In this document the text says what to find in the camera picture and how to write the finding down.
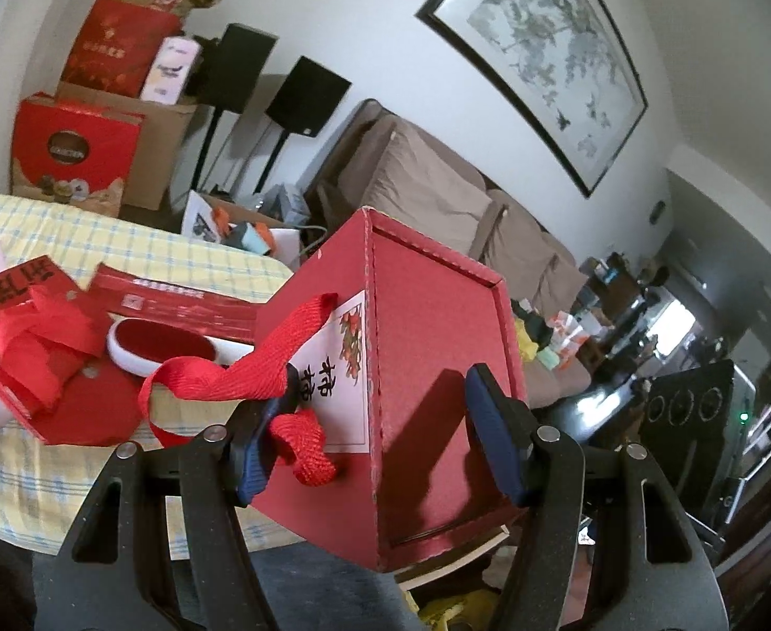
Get yellow crumpled plastic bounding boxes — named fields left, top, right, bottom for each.
left=405, top=588, right=498, bottom=631

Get yellow checked tablecloth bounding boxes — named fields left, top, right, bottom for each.
left=0, top=189, right=386, bottom=563

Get person's grey trousers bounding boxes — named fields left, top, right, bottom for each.
left=181, top=535, right=419, bottom=631

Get black speaker on stand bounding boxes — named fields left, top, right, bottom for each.
left=191, top=23, right=279, bottom=195
left=254, top=56, right=353, bottom=195

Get brown sofa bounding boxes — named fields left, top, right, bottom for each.
left=303, top=98, right=616, bottom=412

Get red lint brush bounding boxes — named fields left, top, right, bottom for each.
left=106, top=319, right=258, bottom=379

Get red box with white label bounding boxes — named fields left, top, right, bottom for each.
left=139, top=207, right=529, bottom=573

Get red woven tote bag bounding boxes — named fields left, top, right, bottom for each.
left=0, top=253, right=163, bottom=446

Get long red envelope packet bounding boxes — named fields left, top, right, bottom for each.
left=86, top=263, right=268, bottom=346

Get red tea gift bag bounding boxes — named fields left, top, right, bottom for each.
left=62, top=0, right=184, bottom=98

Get white tissue pack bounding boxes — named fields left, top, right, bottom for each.
left=141, top=36, right=202, bottom=106

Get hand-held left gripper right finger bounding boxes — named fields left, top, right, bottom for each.
left=467, top=363, right=731, bottom=631

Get framed ink painting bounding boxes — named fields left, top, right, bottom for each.
left=415, top=0, right=649, bottom=198

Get orange white paper bag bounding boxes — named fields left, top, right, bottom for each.
left=546, top=309, right=590, bottom=356

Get red cookie gift box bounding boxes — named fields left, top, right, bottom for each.
left=11, top=93, right=146, bottom=218

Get cardboard box with white flaps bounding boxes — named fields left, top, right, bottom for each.
left=181, top=189, right=307, bottom=264

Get large beige cushion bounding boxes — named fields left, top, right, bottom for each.
left=359, top=119, right=491, bottom=257

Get black bag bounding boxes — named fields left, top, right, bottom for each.
left=513, top=299, right=553, bottom=346

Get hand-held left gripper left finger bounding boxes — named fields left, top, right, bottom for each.
left=34, top=368, right=297, bottom=631

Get large brown cardboard box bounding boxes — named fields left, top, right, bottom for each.
left=57, top=82, right=199, bottom=211

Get cluttered dark shelf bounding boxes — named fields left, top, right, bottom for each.
left=582, top=253, right=672, bottom=343

